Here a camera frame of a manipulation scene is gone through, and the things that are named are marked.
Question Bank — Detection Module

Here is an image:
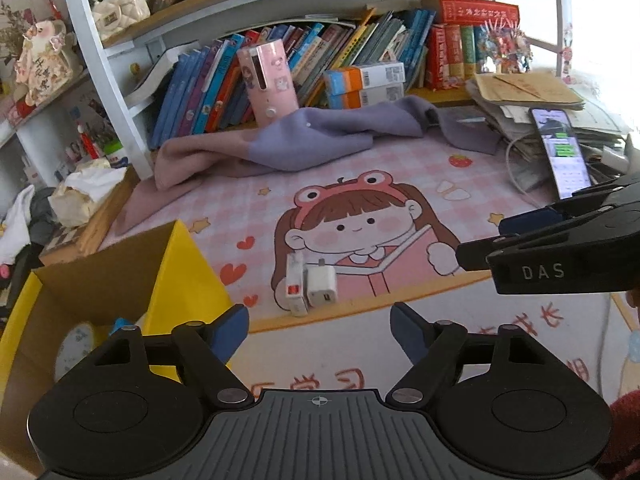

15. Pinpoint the orange blue white box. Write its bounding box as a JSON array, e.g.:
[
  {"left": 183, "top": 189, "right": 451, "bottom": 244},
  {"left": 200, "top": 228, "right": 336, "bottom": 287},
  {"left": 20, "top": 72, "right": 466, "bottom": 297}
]
[{"left": 323, "top": 62, "right": 406, "bottom": 110}]

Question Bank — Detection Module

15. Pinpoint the pile of papers and books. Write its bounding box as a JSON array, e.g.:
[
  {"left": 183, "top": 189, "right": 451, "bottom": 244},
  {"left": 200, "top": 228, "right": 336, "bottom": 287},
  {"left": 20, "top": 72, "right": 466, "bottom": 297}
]
[{"left": 465, "top": 80, "right": 629, "bottom": 162}]

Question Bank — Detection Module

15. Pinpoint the chessboard wooden box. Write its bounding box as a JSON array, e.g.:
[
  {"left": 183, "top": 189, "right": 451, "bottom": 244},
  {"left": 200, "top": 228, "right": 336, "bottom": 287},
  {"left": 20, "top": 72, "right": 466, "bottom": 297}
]
[{"left": 39, "top": 168, "right": 140, "bottom": 266}]

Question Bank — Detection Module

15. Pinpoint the white charger plug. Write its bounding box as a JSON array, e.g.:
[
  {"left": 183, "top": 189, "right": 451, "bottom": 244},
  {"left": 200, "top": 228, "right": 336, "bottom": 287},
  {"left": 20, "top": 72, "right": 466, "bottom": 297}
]
[{"left": 306, "top": 259, "right": 337, "bottom": 308}]

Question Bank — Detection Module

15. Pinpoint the red dictionary book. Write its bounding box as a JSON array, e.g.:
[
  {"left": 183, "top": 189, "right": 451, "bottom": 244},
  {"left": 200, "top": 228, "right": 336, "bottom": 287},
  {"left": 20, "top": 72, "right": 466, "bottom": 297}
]
[{"left": 420, "top": 0, "right": 520, "bottom": 25}]

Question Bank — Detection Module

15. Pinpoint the cream quilted handbag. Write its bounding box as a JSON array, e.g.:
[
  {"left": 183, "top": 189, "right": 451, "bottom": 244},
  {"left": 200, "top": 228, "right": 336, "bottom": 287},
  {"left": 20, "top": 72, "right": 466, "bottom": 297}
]
[{"left": 92, "top": 0, "right": 151, "bottom": 42}]

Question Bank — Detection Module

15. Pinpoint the pile of clothes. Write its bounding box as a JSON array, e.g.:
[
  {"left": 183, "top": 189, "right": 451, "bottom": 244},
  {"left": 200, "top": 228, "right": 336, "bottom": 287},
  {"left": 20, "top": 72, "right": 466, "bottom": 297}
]
[{"left": 1, "top": 184, "right": 56, "bottom": 318}]

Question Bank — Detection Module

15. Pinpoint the blue tissue pack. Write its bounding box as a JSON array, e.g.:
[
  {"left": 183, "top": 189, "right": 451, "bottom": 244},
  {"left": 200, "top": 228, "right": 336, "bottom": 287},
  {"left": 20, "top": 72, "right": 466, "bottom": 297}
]
[{"left": 108, "top": 318, "right": 132, "bottom": 335}]

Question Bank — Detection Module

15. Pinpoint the pink floral figurine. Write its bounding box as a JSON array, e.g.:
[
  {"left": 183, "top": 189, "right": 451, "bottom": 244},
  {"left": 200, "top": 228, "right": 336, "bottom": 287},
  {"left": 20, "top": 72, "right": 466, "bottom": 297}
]
[{"left": 14, "top": 20, "right": 81, "bottom": 106}]

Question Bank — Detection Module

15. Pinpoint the tissue box with tissues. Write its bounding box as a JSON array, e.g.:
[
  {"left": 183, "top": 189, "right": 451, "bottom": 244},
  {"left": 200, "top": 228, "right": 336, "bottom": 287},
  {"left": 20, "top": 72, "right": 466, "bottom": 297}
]
[{"left": 48, "top": 158, "right": 127, "bottom": 228}]

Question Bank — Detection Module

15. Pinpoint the yellow cardboard box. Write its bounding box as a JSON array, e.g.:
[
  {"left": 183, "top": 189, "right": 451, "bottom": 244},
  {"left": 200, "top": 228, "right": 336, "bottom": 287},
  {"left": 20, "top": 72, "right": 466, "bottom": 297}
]
[{"left": 1, "top": 221, "right": 232, "bottom": 476}]

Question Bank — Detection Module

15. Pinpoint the pink cartoon desk mat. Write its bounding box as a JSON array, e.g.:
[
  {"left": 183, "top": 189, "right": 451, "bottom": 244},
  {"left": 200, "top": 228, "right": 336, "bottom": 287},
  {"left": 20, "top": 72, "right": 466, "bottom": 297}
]
[{"left": 98, "top": 134, "right": 640, "bottom": 401}]

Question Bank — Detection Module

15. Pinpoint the black smartphone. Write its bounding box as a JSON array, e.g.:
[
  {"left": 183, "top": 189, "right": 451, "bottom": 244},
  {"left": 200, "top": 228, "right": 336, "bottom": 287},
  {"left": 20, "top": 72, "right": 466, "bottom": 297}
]
[{"left": 529, "top": 108, "right": 591, "bottom": 200}]

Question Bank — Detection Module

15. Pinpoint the white charging cable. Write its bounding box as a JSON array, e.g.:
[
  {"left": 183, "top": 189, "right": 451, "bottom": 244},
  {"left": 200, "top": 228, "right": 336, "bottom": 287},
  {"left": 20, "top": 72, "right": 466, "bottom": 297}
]
[{"left": 504, "top": 131, "right": 547, "bottom": 198}]

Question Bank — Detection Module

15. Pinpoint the white staples box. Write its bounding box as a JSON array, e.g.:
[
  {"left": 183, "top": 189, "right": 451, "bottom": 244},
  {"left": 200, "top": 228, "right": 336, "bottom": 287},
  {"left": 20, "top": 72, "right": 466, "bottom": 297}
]
[{"left": 285, "top": 252, "right": 308, "bottom": 318}]

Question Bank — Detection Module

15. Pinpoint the pink cylinder device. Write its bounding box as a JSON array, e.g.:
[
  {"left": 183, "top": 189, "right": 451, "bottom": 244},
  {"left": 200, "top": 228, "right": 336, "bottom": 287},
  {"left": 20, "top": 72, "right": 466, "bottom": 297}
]
[{"left": 236, "top": 39, "right": 298, "bottom": 128}]

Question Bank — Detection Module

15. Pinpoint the brown envelope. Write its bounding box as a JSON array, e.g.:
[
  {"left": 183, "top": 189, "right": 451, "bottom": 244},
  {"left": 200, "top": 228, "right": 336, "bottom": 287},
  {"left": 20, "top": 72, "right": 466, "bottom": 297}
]
[{"left": 474, "top": 73, "right": 585, "bottom": 110}]

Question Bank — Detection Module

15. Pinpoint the yellow tape roll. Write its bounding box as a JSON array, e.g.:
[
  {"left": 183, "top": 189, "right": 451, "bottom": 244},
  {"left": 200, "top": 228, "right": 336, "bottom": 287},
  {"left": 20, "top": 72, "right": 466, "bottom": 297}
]
[{"left": 54, "top": 322, "right": 98, "bottom": 382}]

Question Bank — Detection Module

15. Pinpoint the purple pink cloth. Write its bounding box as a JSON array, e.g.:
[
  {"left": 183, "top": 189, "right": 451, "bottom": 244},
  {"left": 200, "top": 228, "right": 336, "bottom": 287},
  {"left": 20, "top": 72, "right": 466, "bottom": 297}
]
[{"left": 113, "top": 96, "right": 501, "bottom": 235}]

